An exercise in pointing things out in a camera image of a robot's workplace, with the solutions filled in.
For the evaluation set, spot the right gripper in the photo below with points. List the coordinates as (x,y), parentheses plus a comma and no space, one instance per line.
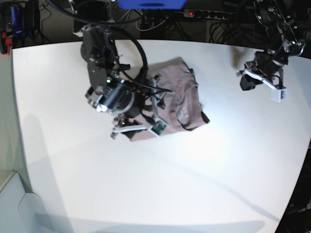
(141,112)

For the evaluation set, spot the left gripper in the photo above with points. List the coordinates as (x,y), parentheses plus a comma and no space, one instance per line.
(265,69)

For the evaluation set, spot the mauve t-shirt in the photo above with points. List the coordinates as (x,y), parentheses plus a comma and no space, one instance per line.
(183,111)

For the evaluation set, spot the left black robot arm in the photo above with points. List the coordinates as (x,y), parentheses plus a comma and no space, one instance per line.
(285,41)

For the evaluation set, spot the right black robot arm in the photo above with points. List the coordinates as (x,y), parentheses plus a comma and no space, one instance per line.
(111,88)

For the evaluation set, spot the black power strip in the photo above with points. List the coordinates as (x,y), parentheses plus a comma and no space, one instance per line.
(207,15)

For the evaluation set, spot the blue plastic box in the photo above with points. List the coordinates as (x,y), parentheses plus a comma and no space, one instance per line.
(151,4)

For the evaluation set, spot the red and black clamp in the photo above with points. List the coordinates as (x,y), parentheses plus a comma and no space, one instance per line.
(5,43)

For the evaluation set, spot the grey rounded bin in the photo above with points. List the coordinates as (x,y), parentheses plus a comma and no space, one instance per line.
(19,210)

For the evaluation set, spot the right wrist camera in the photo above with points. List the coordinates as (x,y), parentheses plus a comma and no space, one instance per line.
(158,127)

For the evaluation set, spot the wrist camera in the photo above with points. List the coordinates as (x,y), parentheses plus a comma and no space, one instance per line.
(278,95)
(158,127)

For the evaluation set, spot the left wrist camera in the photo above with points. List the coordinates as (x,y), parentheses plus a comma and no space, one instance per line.
(278,95)

